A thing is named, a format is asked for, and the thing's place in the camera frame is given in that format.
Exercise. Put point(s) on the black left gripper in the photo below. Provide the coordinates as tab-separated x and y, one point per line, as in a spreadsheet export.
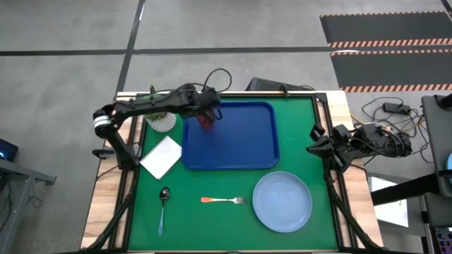
203	98

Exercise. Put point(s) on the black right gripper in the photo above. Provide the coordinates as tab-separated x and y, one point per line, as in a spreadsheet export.
340	141

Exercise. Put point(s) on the red faceted cup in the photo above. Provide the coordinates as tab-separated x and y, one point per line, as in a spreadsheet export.
206	121

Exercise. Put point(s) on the light blue round plate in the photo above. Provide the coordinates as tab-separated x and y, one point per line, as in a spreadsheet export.
282	202

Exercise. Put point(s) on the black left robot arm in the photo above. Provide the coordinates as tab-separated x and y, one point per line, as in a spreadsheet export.
141	104

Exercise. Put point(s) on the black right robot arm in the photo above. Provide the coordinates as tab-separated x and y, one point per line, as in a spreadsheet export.
378	143

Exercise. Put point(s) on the dark blue plastic tray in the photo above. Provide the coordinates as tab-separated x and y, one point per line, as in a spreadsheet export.
240	141

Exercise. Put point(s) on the succulent in white patterned pot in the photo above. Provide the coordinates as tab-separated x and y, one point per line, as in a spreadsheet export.
161	121

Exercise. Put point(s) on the white spiral notepad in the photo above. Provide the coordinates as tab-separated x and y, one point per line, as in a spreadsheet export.
161	157

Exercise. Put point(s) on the black flat device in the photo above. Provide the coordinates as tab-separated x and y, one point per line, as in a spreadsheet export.
268	84

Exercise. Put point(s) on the black power adapter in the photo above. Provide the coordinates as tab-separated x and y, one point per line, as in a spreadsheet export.
396	107

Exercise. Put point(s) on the white paper sheet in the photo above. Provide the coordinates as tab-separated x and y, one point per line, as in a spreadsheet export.
390	208

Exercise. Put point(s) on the black orange-striped floor mat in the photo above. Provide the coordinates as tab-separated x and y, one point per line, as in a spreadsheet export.
392	68
385	28

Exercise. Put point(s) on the green table mat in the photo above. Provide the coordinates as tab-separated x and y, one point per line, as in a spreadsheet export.
219	225

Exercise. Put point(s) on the grey side table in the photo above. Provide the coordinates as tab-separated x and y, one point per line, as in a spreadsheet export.
17	183

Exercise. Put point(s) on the black aluminium table frame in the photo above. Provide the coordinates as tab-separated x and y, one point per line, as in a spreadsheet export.
333	197

